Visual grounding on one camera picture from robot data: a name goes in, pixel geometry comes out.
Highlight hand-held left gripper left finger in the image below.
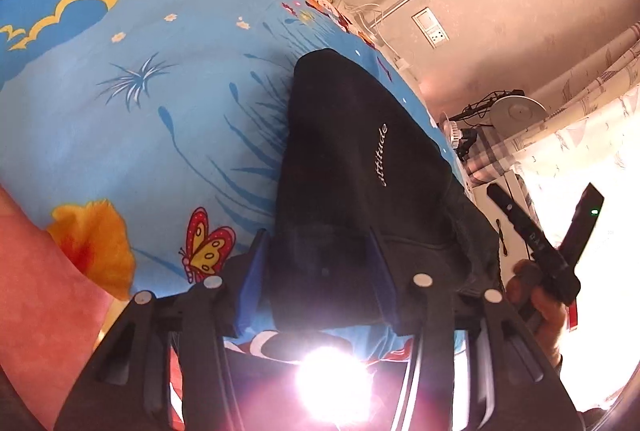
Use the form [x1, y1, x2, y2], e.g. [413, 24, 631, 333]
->
[54, 230, 272, 431]

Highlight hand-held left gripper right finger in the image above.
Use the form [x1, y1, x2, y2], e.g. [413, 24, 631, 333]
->
[369, 228, 587, 431]

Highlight black pants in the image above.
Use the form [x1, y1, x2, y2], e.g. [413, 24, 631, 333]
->
[270, 50, 503, 338]

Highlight person's right hand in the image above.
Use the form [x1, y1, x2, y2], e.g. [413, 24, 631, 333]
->
[512, 259, 568, 368]

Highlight white cabinet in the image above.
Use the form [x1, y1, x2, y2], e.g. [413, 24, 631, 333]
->
[470, 168, 541, 262]

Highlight plaid cloth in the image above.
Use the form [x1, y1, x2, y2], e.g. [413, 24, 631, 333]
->
[460, 118, 546, 184]

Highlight white printed curtain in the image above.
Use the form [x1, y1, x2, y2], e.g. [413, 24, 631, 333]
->
[510, 18, 640, 262]

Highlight clear small lamp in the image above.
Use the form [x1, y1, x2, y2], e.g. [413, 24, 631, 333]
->
[440, 112, 463, 149]

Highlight blue printed bedsheet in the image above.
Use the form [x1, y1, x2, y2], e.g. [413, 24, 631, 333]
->
[0, 0, 481, 364]

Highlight pink cloth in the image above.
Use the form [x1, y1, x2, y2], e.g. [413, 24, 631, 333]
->
[0, 185, 113, 431]

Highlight white wall socket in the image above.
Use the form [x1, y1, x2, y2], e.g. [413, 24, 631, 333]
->
[425, 27, 452, 50]

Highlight white wall switch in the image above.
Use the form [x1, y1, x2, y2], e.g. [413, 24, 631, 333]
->
[411, 8, 440, 30]

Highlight white cable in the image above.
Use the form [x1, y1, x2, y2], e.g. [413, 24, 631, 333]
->
[345, 3, 416, 66]

